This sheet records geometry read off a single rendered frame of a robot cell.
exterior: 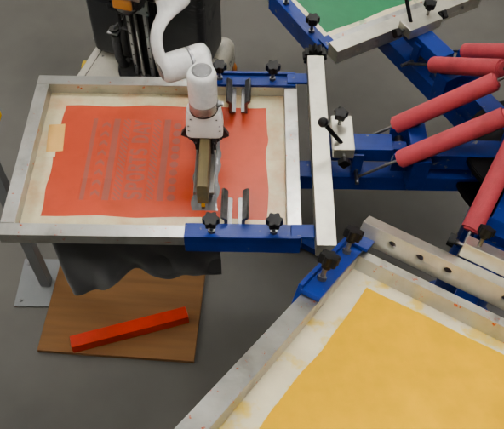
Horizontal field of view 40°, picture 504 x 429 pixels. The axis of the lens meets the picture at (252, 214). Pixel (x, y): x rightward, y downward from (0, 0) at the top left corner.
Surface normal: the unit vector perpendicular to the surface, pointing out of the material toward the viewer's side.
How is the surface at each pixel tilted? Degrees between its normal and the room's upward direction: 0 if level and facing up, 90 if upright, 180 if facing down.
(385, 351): 32
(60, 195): 0
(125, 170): 0
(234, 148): 0
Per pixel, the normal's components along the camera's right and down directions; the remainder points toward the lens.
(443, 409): 0.28, -0.86
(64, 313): 0.01, -0.58
